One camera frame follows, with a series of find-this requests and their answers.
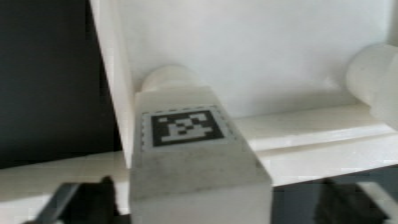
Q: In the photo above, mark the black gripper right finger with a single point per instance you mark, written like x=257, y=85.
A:
x=355, y=203

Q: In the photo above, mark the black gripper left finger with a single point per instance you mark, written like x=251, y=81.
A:
x=83, y=205

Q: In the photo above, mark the white table leg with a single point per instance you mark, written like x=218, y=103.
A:
x=200, y=183

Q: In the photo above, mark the white square tabletop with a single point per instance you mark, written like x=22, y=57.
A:
x=266, y=46

